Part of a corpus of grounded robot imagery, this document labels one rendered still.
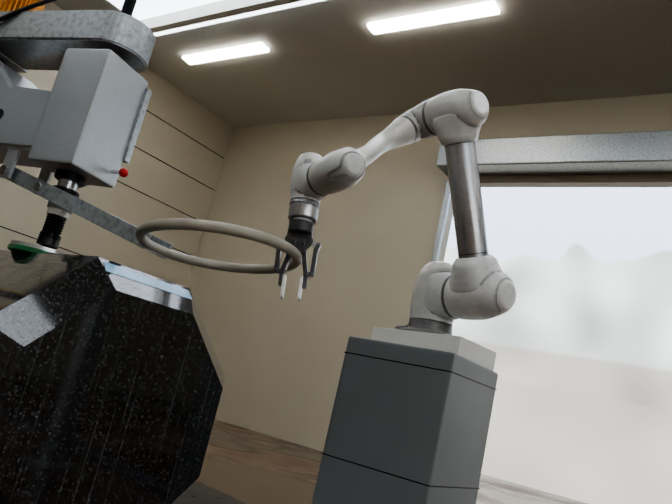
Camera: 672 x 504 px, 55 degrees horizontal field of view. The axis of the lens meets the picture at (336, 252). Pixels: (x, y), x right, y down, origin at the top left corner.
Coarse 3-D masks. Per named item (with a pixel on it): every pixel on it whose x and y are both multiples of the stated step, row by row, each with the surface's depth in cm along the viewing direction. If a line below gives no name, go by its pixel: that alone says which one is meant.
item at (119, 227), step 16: (16, 176) 218; (32, 176) 215; (48, 192) 211; (64, 192) 208; (64, 208) 206; (80, 208) 204; (96, 208) 202; (96, 224) 200; (112, 224) 198; (128, 224) 196; (128, 240) 194; (160, 240) 204; (160, 256) 202
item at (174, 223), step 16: (144, 224) 174; (160, 224) 169; (176, 224) 167; (192, 224) 166; (208, 224) 166; (224, 224) 167; (144, 240) 186; (256, 240) 170; (272, 240) 172; (176, 256) 203; (192, 256) 208; (240, 272) 211; (256, 272) 209; (272, 272) 206
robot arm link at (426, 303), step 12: (432, 264) 226; (444, 264) 225; (420, 276) 227; (432, 276) 223; (444, 276) 220; (420, 288) 224; (432, 288) 220; (420, 300) 223; (432, 300) 219; (420, 312) 222; (432, 312) 220; (444, 312) 218
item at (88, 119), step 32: (64, 64) 218; (96, 64) 213; (64, 96) 214; (96, 96) 210; (128, 96) 224; (64, 128) 210; (96, 128) 212; (128, 128) 226; (32, 160) 212; (64, 160) 206; (96, 160) 214
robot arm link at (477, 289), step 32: (448, 96) 207; (480, 96) 204; (448, 128) 207; (480, 128) 210; (448, 160) 211; (480, 192) 210; (480, 224) 209; (480, 256) 208; (448, 288) 214; (480, 288) 204; (512, 288) 205
